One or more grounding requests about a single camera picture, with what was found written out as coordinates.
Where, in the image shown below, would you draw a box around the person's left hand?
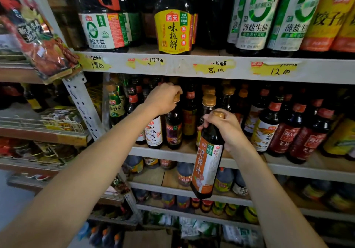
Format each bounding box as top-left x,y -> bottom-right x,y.
143,83 -> 183,116

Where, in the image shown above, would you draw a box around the person's left forearm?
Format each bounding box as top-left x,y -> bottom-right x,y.
0,103 -> 156,248

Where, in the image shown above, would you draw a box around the person's right hand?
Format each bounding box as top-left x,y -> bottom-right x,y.
198,109 -> 246,152

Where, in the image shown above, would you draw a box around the white metal shelf rack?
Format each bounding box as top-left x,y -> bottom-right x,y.
62,50 -> 355,248

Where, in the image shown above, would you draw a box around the row of flat tins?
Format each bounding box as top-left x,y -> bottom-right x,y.
0,137 -> 79,164

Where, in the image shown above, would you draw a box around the dark bottle white red-print label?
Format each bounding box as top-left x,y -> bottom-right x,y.
144,115 -> 164,149

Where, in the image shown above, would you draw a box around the red-capped bottle white label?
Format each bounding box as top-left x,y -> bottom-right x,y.
250,95 -> 284,154

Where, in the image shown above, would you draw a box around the row of blue orange-capped bottles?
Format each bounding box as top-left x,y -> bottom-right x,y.
77,221 -> 125,248

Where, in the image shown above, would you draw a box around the row of squat sauce bottles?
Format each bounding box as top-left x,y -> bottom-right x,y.
123,155 -> 250,197

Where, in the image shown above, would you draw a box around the yellow price label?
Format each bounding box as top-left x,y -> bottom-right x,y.
77,53 -> 112,72
126,57 -> 166,69
251,61 -> 298,77
193,60 -> 236,74

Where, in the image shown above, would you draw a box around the bottle yellow green label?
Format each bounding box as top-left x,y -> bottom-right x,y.
321,101 -> 355,161

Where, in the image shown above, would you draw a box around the small bottle green label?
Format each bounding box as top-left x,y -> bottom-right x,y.
108,84 -> 127,126

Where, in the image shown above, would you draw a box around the dark bottle red yellow label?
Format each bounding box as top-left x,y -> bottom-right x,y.
182,88 -> 198,139

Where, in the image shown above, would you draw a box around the hanging red snack packet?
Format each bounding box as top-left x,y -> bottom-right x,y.
0,0 -> 81,85

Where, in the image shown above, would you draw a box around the gold-capped dark bottle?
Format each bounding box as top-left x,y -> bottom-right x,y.
196,94 -> 217,147

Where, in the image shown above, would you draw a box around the dark bottle purple label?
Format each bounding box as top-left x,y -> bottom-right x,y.
165,93 -> 183,150

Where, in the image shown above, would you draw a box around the red-capped bottle red label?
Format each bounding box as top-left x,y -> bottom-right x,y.
267,101 -> 308,157
286,105 -> 335,164

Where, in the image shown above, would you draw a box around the white wire basket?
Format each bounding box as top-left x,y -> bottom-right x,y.
0,116 -> 87,135

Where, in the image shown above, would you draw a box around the wooden side shelf unit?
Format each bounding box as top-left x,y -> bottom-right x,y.
0,62 -> 139,230

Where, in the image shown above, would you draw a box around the dark bottles behind jug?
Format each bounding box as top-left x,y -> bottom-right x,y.
122,0 -> 236,50

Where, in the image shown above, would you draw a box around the dark bottle orange white label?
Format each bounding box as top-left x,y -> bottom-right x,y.
190,111 -> 225,200

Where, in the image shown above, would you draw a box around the tall bottle green white label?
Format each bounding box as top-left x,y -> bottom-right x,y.
226,0 -> 249,53
266,0 -> 330,57
234,0 -> 287,56

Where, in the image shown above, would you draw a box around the large jug white green label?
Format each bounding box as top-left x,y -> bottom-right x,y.
71,0 -> 130,52

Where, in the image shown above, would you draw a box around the pile of white green packets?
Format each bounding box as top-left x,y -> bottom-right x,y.
143,211 -> 265,248

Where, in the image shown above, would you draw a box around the person's right forearm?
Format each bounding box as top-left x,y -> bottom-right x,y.
229,138 -> 329,248

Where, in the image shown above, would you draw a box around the tall bottle orange yellow label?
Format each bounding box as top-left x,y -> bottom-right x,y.
299,0 -> 355,58
331,7 -> 355,59

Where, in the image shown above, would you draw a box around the row of dark sauce bottles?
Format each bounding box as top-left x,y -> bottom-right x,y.
122,74 -> 355,135

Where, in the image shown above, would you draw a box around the row of small jars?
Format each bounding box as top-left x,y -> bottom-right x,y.
133,188 -> 260,225

